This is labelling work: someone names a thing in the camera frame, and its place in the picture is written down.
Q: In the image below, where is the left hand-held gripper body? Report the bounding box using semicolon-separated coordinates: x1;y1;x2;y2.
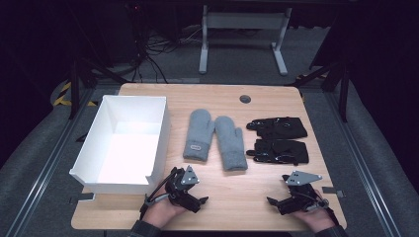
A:
164;164;203;213

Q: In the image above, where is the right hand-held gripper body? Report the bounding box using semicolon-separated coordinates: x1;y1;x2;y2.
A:
276;170;330;216

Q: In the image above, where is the black glove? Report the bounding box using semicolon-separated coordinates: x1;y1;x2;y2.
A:
245;116;308;140
245;138;310;166

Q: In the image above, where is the grey mitten with label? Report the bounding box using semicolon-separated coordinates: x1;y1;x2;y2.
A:
182;109;216;163

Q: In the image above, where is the plain grey mitten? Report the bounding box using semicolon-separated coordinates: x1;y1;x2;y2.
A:
213;115;249;172

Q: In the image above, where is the white box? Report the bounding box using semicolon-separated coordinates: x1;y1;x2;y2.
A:
68;95;172;196

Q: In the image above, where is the person's right hand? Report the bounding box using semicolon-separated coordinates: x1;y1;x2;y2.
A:
292;190;336;233

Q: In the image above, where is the person's left hand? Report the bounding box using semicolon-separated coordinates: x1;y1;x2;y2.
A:
141;195;188;230

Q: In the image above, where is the black tripod stand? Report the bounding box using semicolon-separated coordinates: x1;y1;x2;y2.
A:
286;59;351;123
67;56;130;120

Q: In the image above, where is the yellow black hazard tape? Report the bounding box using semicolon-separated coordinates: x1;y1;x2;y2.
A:
52;81;99;108

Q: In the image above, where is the grey table edge bracket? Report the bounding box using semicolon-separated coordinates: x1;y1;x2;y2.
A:
321;186;347;198
68;193;96;205

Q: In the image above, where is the metal floor rail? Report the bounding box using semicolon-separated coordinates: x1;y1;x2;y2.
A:
4;88;96;237
324;91;402;237

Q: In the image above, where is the bundle of floor cables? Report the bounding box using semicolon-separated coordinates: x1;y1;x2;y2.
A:
129;19;207;84

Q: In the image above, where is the grey metal stand frame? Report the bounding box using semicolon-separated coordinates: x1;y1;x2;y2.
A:
198;4;293;76

